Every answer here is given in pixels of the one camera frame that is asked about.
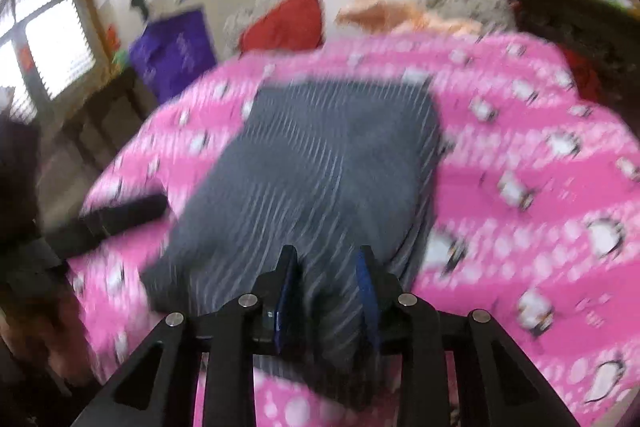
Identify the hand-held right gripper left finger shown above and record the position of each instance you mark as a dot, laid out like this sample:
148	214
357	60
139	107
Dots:
282	307

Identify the dark carved wooden cabinet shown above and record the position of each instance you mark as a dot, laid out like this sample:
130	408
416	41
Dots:
575	27

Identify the purple tote bag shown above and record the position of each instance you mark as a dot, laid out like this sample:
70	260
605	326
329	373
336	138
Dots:
172	52

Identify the orange fringed scarf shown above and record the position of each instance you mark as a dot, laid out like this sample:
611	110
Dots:
400	17

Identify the dark wooden side table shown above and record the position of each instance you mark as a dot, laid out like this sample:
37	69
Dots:
105	117

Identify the red heart-shaped pillow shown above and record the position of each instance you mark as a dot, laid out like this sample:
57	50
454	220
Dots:
287	24

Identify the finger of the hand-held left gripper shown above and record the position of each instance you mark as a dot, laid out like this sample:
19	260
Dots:
120	217

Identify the white pillow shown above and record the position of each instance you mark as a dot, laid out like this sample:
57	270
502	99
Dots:
334	1

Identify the pink penguin print blanket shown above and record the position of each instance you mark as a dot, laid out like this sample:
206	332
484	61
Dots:
525	132

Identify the red wall sticker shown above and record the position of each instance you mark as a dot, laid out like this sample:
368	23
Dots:
113	37

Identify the person's left hand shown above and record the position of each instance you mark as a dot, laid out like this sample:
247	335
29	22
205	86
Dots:
50	337

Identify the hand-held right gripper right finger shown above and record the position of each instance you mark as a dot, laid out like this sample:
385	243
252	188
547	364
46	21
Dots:
367	302

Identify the window with white blind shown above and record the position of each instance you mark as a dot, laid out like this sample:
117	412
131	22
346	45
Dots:
50	37

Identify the grey striped suit jacket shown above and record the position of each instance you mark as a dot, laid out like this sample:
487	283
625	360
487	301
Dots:
310	167

